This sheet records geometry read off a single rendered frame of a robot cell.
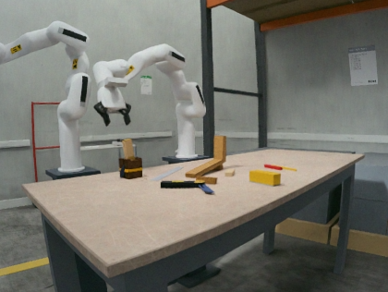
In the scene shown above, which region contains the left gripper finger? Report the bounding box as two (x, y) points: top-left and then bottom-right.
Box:
(119, 103), (131, 126)
(93, 101), (111, 126)

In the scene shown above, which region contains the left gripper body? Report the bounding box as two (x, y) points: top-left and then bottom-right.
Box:
(97, 86), (126, 114)

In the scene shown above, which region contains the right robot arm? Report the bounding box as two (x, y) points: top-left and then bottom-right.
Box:
(0, 21), (92, 173)

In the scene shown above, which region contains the black sliding bevel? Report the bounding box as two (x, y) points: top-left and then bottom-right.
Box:
(161, 180), (215, 193)

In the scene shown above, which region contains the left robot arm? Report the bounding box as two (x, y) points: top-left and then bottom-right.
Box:
(93, 44), (206, 158)

